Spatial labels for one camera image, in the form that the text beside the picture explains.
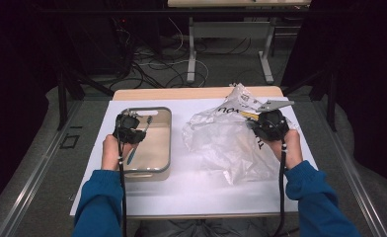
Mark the white table mat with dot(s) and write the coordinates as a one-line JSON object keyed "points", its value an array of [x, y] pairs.
{"points": [[181, 197]]}

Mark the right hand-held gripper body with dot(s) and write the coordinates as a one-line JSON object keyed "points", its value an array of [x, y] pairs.
{"points": [[272, 126]]}

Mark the white-framed desk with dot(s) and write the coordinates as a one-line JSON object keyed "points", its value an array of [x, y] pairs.
{"points": [[231, 29]]}

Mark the aluminium floor rail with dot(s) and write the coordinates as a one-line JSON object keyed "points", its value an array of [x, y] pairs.
{"points": [[33, 177], [352, 177]]}

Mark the black equipment with red light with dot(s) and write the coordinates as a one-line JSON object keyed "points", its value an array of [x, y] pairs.
{"points": [[122, 42]]}

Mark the black metal stand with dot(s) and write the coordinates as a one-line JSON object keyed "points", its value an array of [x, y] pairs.
{"points": [[331, 98], [62, 98]]}

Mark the black floor socket frame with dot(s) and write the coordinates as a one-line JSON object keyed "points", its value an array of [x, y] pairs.
{"points": [[69, 141]]}

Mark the person's left hand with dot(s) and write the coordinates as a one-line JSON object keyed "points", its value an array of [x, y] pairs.
{"points": [[111, 153]]}

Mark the person's right hand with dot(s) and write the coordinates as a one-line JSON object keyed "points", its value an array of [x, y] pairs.
{"points": [[292, 149]]}

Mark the beige bin with grey rim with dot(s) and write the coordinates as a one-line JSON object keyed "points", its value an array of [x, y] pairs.
{"points": [[157, 144]]}

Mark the clear plastic bag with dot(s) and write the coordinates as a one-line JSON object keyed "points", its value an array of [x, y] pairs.
{"points": [[221, 141]]}

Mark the person's lap, grey trousers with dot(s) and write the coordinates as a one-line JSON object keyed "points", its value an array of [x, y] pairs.
{"points": [[201, 228]]}

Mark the black curtain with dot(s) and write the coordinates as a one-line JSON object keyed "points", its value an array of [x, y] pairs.
{"points": [[14, 82], [369, 82]]}

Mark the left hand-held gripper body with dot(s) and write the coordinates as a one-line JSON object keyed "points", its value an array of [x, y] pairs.
{"points": [[127, 126]]}

